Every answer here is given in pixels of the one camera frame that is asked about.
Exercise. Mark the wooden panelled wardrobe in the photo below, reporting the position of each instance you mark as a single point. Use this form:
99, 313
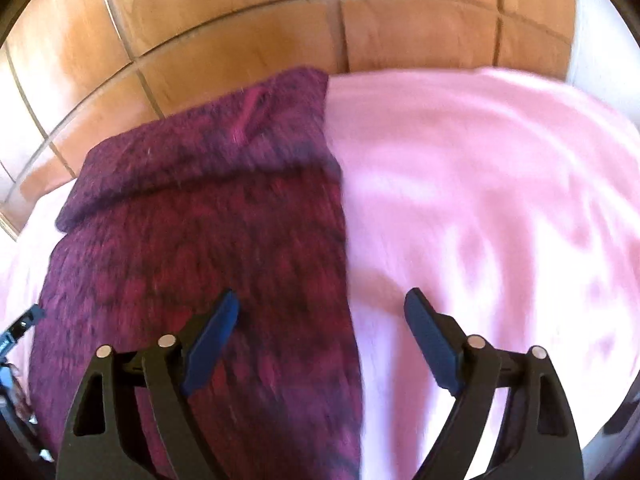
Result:
200, 20

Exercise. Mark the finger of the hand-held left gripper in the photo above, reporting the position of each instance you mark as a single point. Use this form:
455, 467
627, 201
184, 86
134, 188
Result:
22, 327

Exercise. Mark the pink bed sheet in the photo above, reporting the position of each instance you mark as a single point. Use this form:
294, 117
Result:
475, 200

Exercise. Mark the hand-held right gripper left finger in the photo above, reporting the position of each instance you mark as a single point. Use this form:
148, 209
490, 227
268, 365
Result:
210, 345

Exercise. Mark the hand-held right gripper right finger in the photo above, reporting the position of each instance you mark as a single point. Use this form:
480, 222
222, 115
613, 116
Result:
432, 345

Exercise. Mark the red black knit sweater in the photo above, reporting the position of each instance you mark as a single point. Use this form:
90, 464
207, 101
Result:
210, 230

